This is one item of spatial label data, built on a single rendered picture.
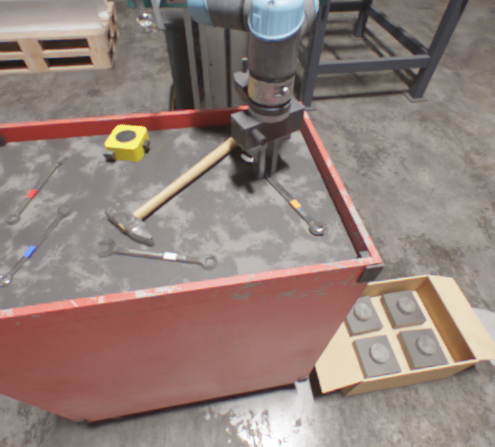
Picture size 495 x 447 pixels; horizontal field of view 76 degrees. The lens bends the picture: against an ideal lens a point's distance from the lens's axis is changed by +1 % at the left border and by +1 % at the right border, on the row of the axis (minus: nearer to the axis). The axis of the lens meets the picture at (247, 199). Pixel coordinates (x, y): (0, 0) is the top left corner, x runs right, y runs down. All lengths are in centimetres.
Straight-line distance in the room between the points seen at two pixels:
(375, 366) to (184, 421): 70
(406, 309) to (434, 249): 56
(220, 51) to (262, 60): 104
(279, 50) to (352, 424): 127
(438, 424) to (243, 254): 116
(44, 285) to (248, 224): 34
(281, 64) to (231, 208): 27
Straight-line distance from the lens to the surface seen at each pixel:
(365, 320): 137
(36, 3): 341
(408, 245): 186
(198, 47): 148
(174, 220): 61
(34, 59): 342
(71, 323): 57
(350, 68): 259
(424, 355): 142
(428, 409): 155
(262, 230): 58
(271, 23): 49
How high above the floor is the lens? 137
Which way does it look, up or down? 49 degrees down
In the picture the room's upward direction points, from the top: 2 degrees clockwise
